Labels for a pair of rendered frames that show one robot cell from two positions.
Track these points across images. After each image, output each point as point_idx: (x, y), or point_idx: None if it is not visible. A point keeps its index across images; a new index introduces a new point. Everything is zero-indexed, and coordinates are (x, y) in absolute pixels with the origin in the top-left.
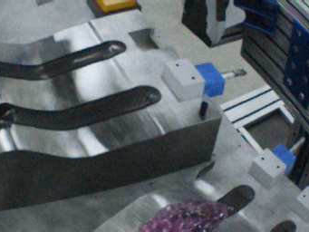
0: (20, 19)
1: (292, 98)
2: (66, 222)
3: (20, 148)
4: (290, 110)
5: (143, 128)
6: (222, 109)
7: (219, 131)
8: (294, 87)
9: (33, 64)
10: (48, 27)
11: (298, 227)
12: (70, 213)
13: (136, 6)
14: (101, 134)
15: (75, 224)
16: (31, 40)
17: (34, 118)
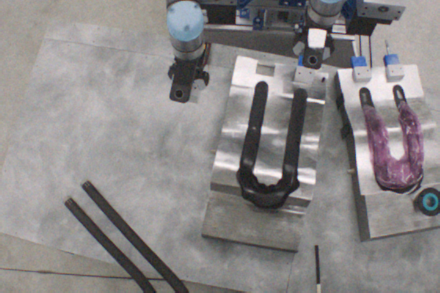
0: (162, 109)
1: (288, 7)
2: (325, 170)
3: (314, 175)
4: (288, 11)
5: (317, 108)
6: None
7: None
8: (290, 3)
9: (246, 131)
10: None
11: (401, 84)
12: (320, 164)
13: (210, 45)
14: (310, 126)
15: (328, 166)
16: (190, 112)
17: (289, 153)
